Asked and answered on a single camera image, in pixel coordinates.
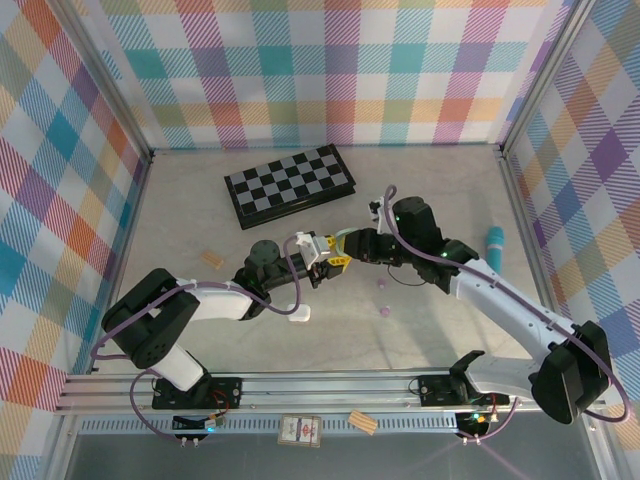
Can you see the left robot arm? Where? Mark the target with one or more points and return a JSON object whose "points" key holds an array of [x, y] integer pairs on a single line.
{"points": [[150, 330]]}

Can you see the striped wooden block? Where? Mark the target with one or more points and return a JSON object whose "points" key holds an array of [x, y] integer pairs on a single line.
{"points": [[212, 260], [363, 422]]}

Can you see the playing card box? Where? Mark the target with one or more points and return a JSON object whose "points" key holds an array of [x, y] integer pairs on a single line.
{"points": [[299, 430]]}

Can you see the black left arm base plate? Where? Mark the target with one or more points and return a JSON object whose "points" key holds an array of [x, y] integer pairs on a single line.
{"points": [[225, 392]]}

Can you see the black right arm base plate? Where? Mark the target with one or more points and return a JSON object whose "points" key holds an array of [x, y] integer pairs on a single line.
{"points": [[435, 390]]}

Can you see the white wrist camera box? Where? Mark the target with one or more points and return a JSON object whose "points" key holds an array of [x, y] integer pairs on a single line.
{"points": [[310, 248], [378, 209]]}

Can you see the black power connector board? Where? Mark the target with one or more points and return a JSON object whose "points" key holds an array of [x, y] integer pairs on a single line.
{"points": [[475, 422], [192, 423]]}

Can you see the black grey folding chessboard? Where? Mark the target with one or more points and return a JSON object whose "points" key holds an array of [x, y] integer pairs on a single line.
{"points": [[290, 182]]}

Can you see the aluminium floor rail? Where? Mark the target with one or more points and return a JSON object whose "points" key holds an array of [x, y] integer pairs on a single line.
{"points": [[525, 225], [126, 250]]}

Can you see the wide aluminium mounting rail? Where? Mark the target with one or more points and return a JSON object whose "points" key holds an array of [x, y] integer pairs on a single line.
{"points": [[325, 387]]}

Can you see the white earbud charging case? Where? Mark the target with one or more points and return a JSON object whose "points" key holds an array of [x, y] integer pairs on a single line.
{"points": [[303, 316]]}

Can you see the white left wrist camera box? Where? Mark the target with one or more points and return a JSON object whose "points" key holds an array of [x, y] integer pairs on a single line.
{"points": [[310, 248]]}

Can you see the aluminium frame post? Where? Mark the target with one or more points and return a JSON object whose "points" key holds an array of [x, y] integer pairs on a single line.
{"points": [[106, 75], [544, 75]]}

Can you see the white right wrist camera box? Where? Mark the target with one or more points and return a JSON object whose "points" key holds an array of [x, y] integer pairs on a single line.
{"points": [[378, 209]]}

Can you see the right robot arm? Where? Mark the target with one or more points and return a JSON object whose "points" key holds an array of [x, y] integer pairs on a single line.
{"points": [[515, 310]]}

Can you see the teal cylindrical handheld device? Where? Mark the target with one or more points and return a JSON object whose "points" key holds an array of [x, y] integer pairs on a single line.
{"points": [[496, 242]]}

